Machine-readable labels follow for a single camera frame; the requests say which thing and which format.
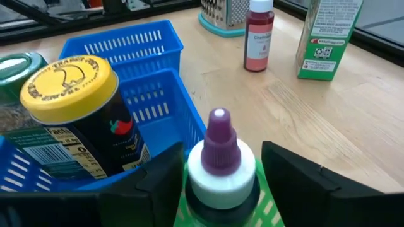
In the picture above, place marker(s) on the blue plastic basket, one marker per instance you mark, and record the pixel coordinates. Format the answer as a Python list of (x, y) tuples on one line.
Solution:
[(132, 67), (164, 126)]

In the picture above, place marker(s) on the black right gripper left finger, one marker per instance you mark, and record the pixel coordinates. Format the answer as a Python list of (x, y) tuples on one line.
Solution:
[(148, 195)]

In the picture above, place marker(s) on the purple food colouring bottle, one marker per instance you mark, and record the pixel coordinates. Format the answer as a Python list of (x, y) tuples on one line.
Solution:
[(221, 183)]

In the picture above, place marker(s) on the yellow-lid dark spice jar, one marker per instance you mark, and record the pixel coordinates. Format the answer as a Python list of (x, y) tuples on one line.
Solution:
[(69, 91)]

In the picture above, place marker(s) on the metal box grater teal trim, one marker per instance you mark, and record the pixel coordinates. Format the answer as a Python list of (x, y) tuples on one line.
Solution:
[(221, 15)]

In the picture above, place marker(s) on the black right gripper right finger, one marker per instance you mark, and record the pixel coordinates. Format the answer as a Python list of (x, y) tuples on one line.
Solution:
[(309, 198)]

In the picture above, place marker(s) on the red food colouring bottle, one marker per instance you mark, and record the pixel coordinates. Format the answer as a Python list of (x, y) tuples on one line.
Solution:
[(259, 47)]

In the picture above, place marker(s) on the green Apple Jacks cereal box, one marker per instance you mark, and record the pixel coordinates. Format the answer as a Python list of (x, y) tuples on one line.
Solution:
[(325, 60)]

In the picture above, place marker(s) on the green-lid herb jar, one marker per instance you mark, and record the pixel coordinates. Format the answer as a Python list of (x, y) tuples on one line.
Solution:
[(15, 69)]

